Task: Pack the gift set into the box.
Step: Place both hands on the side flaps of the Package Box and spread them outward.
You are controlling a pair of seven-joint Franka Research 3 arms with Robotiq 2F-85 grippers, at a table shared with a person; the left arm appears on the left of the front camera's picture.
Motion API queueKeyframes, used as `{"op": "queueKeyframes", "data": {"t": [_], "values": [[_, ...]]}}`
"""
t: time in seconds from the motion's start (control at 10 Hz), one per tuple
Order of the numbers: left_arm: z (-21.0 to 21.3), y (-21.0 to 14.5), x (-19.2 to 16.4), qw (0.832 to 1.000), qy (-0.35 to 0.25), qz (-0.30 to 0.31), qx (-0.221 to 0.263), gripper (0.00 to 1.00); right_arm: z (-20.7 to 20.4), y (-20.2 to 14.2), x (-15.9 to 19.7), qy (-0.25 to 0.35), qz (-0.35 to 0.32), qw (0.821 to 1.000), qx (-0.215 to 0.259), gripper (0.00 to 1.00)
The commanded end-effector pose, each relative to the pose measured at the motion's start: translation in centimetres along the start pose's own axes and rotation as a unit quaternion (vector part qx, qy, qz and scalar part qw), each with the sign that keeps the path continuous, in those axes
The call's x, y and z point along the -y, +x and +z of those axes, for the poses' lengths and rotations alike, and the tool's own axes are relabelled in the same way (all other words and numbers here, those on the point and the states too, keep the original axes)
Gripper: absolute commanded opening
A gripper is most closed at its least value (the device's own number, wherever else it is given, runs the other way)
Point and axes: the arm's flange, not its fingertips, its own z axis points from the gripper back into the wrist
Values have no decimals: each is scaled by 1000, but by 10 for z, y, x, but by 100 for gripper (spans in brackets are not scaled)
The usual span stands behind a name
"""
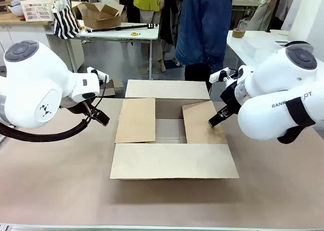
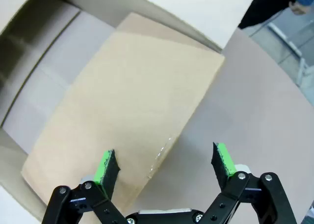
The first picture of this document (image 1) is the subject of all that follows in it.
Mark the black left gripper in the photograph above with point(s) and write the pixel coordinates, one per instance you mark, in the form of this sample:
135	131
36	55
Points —
76	107

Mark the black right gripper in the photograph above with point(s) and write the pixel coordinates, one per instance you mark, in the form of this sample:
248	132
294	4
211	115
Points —
231	98

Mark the large brown cardboard box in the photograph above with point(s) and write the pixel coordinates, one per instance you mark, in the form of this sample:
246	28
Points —
172	162

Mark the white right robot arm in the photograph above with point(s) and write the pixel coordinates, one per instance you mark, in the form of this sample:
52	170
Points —
273	114

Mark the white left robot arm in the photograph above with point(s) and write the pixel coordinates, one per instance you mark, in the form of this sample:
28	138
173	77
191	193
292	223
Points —
33	84

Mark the clear plastic box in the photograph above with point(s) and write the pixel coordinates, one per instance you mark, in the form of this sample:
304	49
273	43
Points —
260	50

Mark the small open cardboard box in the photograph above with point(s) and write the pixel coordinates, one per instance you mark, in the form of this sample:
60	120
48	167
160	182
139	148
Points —
101	22

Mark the flat cardboard piece on floor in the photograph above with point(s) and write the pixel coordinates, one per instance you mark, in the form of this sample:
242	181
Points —
117	85

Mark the white table with rounded corner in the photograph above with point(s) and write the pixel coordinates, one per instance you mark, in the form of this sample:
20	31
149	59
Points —
235	47

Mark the white table with metal legs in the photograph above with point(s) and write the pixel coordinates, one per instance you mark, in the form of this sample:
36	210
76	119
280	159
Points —
119	35

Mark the brown tape roll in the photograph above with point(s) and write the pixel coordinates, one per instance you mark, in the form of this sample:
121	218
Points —
238	33

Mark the yellow tape roll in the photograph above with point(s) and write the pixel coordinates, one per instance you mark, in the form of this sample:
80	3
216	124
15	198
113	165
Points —
134	34

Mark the long black pole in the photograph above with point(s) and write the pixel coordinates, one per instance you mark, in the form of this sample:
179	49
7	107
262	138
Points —
121	28

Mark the person in denim shirt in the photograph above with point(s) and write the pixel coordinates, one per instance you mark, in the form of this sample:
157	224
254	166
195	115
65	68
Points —
202	26

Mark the black white striped bag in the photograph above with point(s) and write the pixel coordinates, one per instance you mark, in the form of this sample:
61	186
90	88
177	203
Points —
64	23

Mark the dark hanging garment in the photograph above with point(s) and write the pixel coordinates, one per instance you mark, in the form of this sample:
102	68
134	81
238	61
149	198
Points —
169	18

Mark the person in beige clothes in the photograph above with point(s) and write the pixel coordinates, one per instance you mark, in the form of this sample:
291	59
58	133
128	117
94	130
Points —
263	11

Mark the white plastic crate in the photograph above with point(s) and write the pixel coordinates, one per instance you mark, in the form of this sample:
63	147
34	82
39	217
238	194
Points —
38	11

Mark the wooden counter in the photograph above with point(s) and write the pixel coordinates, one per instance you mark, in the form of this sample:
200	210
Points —
12	20

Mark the white board panel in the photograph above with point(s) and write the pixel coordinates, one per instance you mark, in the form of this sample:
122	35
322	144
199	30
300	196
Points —
306	8

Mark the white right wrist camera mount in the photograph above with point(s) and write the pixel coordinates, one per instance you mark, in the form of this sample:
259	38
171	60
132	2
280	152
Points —
217	76

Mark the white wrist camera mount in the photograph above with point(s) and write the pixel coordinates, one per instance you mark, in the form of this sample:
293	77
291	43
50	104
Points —
217	76
97	75

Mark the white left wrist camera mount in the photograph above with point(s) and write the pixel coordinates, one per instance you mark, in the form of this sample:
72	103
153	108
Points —
97	75

